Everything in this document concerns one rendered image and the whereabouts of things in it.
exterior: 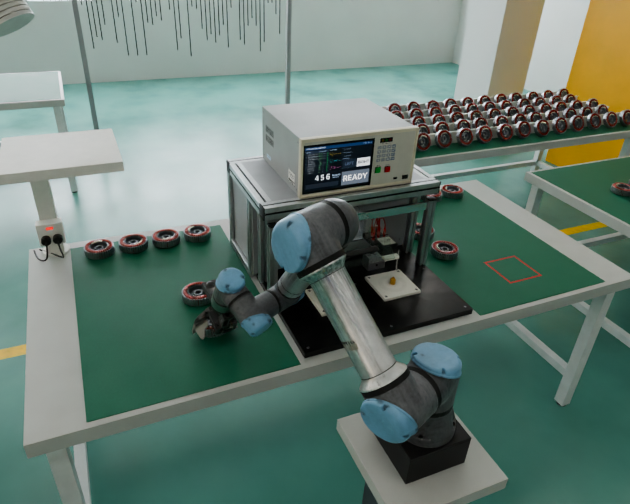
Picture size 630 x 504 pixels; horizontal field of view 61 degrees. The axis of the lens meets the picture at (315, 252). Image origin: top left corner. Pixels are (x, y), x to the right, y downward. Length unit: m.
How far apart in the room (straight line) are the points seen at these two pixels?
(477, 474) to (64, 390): 1.13
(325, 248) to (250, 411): 1.53
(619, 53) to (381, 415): 4.52
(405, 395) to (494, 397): 1.64
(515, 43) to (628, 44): 1.00
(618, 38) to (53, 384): 4.82
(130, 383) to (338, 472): 1.03
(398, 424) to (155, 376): 0.79
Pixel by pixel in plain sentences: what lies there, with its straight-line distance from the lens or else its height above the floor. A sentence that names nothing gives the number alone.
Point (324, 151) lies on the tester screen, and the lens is 1.75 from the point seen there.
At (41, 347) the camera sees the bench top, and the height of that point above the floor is 0.75.
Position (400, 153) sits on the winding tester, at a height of 1.23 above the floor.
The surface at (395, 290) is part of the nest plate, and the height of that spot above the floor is 0.78.
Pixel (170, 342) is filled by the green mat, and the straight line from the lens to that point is 1.77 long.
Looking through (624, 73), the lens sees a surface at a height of 0.96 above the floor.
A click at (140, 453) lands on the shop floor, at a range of 2.47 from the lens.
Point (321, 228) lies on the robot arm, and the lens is 1.12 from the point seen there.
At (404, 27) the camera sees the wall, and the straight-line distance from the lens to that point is 9.31.
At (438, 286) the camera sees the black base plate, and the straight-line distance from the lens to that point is 2.04.
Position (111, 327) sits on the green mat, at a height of 0.75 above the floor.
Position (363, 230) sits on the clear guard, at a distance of 1.72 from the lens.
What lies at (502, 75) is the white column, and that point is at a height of 0.74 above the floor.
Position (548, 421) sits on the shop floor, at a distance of 2.78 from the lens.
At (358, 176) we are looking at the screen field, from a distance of 1.85.
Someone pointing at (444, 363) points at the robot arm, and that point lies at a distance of 1.25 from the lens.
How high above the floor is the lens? 1.89
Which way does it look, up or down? 31 degrees down
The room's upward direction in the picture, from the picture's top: 3 degrees clockwise
